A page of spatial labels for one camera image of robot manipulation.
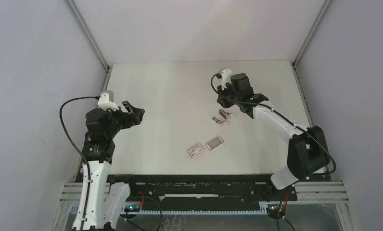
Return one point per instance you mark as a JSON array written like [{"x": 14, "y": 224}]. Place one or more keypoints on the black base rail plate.
[{"x": 214, "y": 193}]

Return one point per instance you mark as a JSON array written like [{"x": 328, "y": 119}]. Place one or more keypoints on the pink white stapler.
[{"x": 218, "y": 122}]

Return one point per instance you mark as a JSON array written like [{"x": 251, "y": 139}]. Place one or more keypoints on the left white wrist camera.
[{"x": 106, "y": 101}]

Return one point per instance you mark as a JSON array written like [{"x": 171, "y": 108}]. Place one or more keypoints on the red white staple box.
[{"x": 195, "y": 151}]

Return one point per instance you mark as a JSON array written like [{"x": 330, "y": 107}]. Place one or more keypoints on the left aluminium frame post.
[{"x": 85, "y": 30}]

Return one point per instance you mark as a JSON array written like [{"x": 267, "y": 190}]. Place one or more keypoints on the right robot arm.
[{"x": 307, "y": 147}]

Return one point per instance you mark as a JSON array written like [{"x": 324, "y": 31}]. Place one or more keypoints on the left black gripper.
[{"x": 129, "y": 119}]

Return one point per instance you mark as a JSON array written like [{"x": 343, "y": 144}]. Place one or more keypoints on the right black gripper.
[{"x": 227, "y": 87}]

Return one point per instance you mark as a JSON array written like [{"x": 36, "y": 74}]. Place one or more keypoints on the aluminium frame post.
[
  {"x": 314, "y": 27},
  {"x": 85, "y": 30}
]

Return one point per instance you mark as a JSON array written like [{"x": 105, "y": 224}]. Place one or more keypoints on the right aluminium frame post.
[{"x": 314, "y": 27}]

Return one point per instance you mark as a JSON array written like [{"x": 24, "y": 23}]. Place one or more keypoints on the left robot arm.
[{"x": 98, "y": 211}]

